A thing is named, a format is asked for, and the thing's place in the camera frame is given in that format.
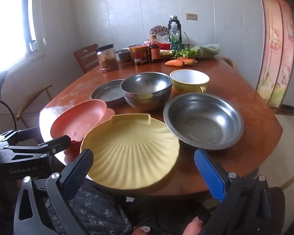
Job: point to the window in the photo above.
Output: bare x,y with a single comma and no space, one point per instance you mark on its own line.
12,29

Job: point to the small steel cup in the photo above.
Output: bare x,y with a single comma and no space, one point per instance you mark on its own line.
184,46

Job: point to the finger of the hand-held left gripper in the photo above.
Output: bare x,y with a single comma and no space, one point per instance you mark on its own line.
27,133
61,142

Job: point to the curved-back wooden chair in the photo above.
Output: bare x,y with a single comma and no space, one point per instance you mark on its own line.
231,62

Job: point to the black thermos bottle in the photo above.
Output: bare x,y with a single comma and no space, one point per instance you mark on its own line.
174,19

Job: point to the steel food basin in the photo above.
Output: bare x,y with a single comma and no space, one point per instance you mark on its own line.
123,55

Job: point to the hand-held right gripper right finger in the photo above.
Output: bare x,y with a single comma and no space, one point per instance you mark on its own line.
208,173

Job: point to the carrot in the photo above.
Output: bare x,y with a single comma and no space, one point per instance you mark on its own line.
174,63
187,60

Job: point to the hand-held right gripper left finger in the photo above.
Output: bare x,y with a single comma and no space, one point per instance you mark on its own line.
79,169

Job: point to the clear plastic bottle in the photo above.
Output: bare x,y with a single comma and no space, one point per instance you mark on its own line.
175,38

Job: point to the wooden armchair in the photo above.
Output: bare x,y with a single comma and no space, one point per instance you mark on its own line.
34,102

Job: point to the person's right hand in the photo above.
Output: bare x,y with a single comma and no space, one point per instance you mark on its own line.
192,226

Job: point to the slatted wooden chair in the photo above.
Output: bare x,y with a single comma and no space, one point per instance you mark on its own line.
85,57

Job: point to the steel plate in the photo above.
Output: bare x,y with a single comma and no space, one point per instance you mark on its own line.
105,94

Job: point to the yellow shell-shaped plate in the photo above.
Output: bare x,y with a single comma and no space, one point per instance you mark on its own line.
127,151

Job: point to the dark sauce bottle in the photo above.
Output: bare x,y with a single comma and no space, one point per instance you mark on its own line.
154,51

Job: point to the dried flower bouquet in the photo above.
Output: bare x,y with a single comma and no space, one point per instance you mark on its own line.
158,30

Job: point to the wide steel bowl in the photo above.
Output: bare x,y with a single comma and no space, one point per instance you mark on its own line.
203,122

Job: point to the bag of leafy greens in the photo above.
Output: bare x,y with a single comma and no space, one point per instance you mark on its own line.
205,50

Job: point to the beige wall switch plate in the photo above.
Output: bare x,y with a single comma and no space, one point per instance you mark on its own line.
191,16

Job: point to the dark floral clothing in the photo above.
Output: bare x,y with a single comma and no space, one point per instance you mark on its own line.
100,213

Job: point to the red-lidded sauce jar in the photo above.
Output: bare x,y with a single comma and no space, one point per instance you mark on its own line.
139,55

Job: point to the black-lidded plastic jar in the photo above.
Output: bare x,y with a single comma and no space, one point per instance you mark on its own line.
107,60

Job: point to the red tissue pack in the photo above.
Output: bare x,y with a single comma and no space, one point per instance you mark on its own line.
165,46

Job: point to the pink plastic plate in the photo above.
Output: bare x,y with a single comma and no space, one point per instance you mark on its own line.
78,120

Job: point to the pink cartoon curtain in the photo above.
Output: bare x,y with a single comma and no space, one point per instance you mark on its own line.
276,53

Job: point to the plate of yellow food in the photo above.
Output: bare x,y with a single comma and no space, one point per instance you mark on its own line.
166,53

